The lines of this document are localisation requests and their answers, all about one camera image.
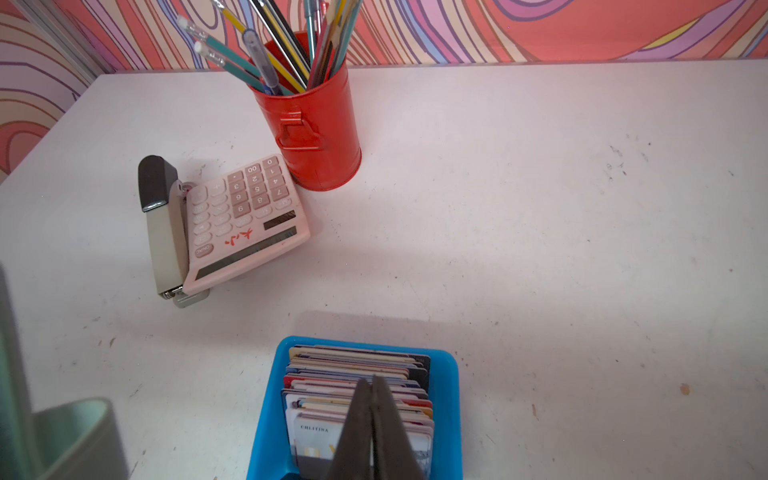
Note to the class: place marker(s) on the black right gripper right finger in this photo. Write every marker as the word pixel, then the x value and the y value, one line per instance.
pixel 393 455

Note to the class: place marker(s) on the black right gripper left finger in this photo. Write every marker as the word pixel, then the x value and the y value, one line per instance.
pixel 352 459

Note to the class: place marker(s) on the green card holder wallet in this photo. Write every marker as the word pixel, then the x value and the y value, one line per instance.
pixel 76 440

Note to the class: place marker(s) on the blue plastic card tray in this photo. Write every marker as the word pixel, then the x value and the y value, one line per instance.
pixel 271 455

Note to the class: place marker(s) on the pink calculator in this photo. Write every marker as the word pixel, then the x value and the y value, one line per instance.
pixel 240 221

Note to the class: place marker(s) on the grey stapler black tip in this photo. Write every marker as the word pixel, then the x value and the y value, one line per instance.
pixel 162 197

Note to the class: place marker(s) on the red metal pen cup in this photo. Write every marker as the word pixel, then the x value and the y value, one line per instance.
pixel 316 132

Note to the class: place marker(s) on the pens and pencils bunch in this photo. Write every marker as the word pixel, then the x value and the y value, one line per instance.
pixel 278 61

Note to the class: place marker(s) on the aluminium frame post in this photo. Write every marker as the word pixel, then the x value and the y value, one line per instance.
pixel 58 30

